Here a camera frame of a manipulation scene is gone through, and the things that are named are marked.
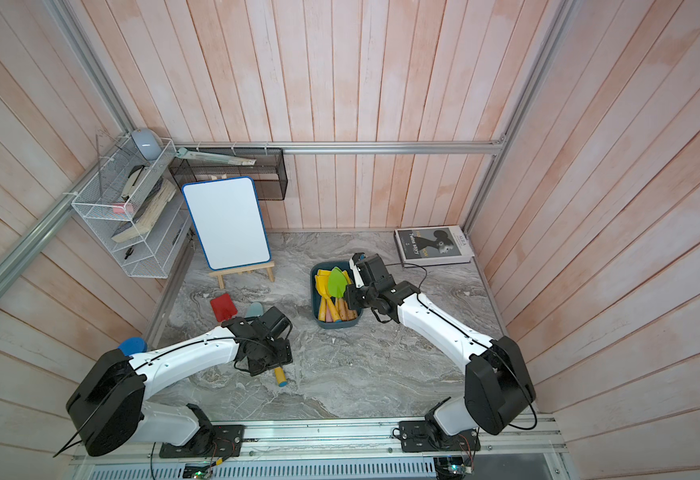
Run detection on yellow plastic scoop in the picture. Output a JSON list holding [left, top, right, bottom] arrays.
[[318, 298, 326, 322], [314, 269, 341, 322], [274, 367, 288, 387]]

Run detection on white wire mesh shelf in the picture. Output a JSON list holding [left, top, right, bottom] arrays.
[[72, 133, 190, 279]]

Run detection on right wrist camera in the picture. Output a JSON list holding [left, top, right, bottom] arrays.
[[349, 253, 365, 289]]

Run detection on wooden easel stand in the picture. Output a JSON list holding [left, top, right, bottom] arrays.
[[209, 260, 275, 290]]

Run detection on red shovel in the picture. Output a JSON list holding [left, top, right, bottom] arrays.
[[210, 293, 238, 323]]

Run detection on black and white book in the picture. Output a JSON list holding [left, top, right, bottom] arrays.
[[393, 225, 474, 268]]

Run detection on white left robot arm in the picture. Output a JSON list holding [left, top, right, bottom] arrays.
[[66, 307, 293, 457]]

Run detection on green trowel with wooden handle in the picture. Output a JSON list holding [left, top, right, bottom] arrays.
[[327, 267, 350, 321]]

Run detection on teal plastic storage box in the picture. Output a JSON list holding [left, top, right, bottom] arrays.
[[309, 260, 363, 329]]

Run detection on grey blue trowel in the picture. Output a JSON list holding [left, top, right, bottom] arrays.
[[244, 302, 264, 318]]

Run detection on black wire basket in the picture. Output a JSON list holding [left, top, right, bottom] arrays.
[[169, 147, 288, 201]]

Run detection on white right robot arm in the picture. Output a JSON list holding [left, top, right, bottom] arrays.
[[344, 253, 536, 436]]

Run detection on blue lid pen jar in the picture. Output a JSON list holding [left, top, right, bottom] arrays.
[[118, 337, 148, 356]]

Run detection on blue framed whiteboard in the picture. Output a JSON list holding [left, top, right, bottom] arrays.
[[182, 176, 272, 271]]

